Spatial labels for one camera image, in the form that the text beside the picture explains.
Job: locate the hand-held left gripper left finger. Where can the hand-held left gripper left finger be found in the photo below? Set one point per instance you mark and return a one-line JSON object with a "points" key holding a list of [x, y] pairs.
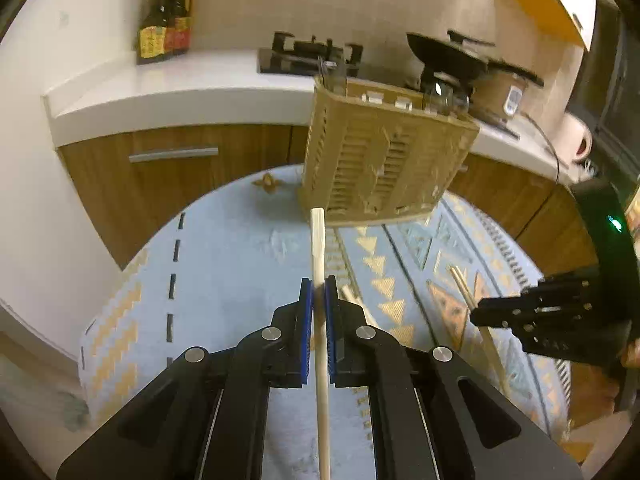
{"points": [[306, 340]]}

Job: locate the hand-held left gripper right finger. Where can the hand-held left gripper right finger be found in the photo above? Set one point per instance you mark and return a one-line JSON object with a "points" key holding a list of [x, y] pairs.
{"points": [[332, 345]]}

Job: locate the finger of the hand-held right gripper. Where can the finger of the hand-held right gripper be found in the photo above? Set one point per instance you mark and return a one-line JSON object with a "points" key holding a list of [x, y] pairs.
{"points": [[560, 290], [560, 340]]}

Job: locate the wooden chopstick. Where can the wooden chopstick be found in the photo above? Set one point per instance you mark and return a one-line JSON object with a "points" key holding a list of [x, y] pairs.
{"points": [[462, 287], [346, 292], [320, 260]]}

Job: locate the tan plastic utensil basket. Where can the tan plastic utensil basket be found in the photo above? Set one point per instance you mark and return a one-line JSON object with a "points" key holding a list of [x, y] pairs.
{"points": [[390, 160]]}

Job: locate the translucent grey spoon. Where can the translucent grey spoon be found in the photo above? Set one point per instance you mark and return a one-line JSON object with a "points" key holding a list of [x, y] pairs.
{"points": [[326, 75], [460, 102], [340, 77], [437, 92]]}

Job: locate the person's right hand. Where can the person's right hand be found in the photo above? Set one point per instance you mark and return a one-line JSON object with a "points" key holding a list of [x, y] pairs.
{"points": [[631, 355]]}

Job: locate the blue patterned tablecloth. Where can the blue patterned tablecloth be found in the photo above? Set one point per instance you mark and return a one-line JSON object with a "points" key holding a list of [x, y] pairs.
{"points": [[225, 270]]}

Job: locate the tan flower-shaped ornament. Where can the tan flower-shaped ornament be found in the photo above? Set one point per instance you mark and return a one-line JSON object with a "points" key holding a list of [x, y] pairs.
{"points": [[267, 182]]}

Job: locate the beige rice cooker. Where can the beige rice cooker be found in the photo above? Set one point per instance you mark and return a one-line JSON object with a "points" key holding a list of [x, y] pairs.
{"points": [[500, 92]]}

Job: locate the wooden base cabinet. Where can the wooden base cabinet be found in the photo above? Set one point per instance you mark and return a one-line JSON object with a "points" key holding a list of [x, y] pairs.
{"points": [[100, 185]]}

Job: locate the black wok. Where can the black wok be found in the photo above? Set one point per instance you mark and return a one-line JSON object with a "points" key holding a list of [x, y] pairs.
{"points": [[445, 57]]}

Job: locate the black gas stove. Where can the black gas stove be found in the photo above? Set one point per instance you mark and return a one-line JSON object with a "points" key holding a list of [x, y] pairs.
{"points": [[285, 66]]}

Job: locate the white kitchen counter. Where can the white kitchen counter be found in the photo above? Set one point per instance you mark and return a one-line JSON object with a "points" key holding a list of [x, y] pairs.
{"points": [[175, 90]]}

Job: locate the dark bottle red label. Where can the dark bottle red label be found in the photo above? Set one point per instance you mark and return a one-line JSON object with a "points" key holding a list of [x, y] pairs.
{"points": [[182, 30]]}

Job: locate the white tall cabinet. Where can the white tall cabinet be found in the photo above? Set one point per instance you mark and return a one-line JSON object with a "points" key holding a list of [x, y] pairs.
{"points": [[40, 135]]}

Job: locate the dark bottle yellow label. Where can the dark bottle yellow label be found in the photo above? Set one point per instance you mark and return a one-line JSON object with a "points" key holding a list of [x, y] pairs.
{"points": [[152, 35]]}

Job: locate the white and yellow wall cabinet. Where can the white and yellow wall cabinet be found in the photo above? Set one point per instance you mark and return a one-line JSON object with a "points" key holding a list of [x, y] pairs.
{"points": [[540, 5]]}

